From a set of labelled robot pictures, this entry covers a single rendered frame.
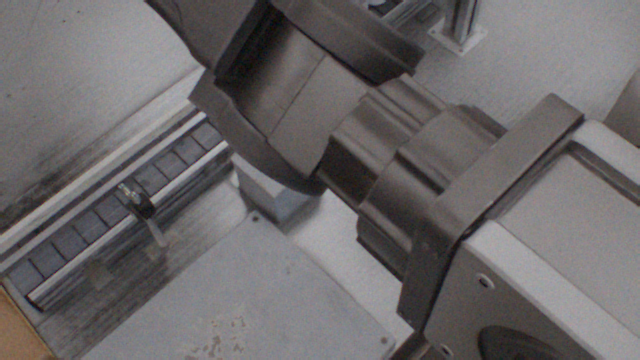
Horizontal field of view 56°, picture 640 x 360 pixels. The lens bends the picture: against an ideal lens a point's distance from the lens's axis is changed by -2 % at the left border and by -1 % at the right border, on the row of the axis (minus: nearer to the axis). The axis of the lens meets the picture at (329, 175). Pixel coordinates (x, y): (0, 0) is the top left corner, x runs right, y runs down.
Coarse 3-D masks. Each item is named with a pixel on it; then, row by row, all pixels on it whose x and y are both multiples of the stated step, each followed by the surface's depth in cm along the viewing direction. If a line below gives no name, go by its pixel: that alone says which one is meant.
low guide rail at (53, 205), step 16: (176, 112) 99; (160, 128) 98; (128, 144) 96; (144, 144) 98; (112, 160) 94; (96, 176) 94; (64, 192) 91; (80, 192) 93; (48, 208) 90; (32, 224) 90; (0, 240) 88; (16, 240) 89
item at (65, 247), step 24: (192, 144) 100; (216, 144) 100; (120, 168) 98; (168, 168) 97; (120, 192) 95; (144, 192) 95; (96, 216) 93; (120, 216) 93; (24, 240) 91; (72, 240) 91; (96, 240) 92; (24, 264) 89; (48, 264) 89; (24, 288) 87
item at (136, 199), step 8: (120, 184) 87; (128, 192) 86; (136, 192) 82; (136, 200) 82; (144, 200) 84; (128, 208) 84; (136, 208) 85; (144, 208) 84; (152, 208) 85; (136, 216) 84; (144, 216) 85; (152, 224) 89; (152, 232) 91; (160, 232) 92; (160, 240) 94
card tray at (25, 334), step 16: (0, 288) 92; (0, 304) 91; (0, 320) 90; (16, 320) 90; (0, 336) 89; (16, 336) 89; (32, 336) 88; (0, 352) 87; (16, 352) 87; (32, 352) 87; (48, 352) 87
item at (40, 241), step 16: (192, 128) 92; (160, 144) 90; (144, 160) 89; (128, 176) 88; (96, 192) 86; (112, 192) 87; (80, 208) 85; (64, 224) 84; (32, 240) 82; (48, 240) 83; (16, 256) 81; (0, 272) 80
